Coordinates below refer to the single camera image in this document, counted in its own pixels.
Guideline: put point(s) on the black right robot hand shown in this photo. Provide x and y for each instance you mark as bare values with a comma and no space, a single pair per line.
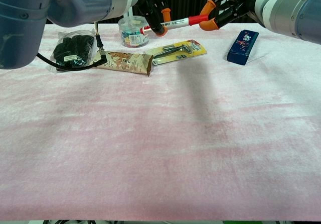
229,6

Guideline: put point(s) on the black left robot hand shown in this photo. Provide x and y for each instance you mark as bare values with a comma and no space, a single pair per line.
153,13

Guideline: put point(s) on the white marker with red end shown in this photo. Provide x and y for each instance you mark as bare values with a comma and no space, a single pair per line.
176,22

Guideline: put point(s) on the red marker cap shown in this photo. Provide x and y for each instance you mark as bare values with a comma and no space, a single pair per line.
196,19

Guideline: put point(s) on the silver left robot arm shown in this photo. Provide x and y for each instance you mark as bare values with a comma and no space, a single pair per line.
30,5

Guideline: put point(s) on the clear jar of binder clips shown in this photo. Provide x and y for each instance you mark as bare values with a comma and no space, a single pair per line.
133,37

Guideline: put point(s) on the dark blue rectangular box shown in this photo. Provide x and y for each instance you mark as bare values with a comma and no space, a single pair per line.
242,47

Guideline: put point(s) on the razor in yellow blister pack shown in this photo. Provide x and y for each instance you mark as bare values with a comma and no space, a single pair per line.
175,52

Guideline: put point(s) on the brown snack bar wrapper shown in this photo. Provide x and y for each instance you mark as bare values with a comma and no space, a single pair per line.
128,62

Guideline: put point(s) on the black gloves in clear bag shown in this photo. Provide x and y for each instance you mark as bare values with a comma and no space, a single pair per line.
72,49

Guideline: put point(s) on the pink fleece table cloth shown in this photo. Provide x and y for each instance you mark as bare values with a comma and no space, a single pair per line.
160,138

